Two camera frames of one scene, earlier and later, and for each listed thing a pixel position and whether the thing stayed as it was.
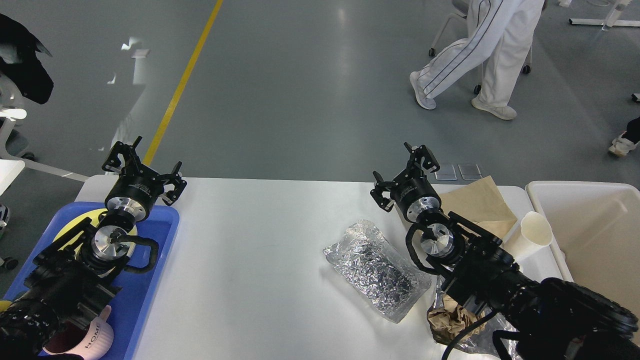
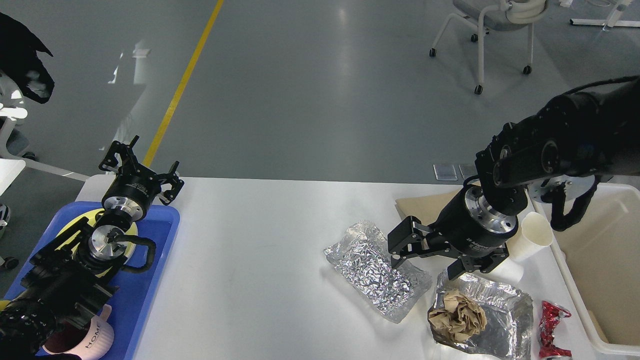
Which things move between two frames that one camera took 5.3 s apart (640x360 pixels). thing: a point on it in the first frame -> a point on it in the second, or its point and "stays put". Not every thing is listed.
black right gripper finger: x=421 y=160 -> x=480 y=263
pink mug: x=89 y=340 stays put
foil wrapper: x=471 y=328 -> x=509 y=313
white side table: x=9 y=169 stays put
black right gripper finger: x=386 y=204 -> x=410 y=238
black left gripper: x=136 y=190 stays put
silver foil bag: x=386 y=279 stays put
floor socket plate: x=446 y=172 stays put
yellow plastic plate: x=94 y=215 stays put
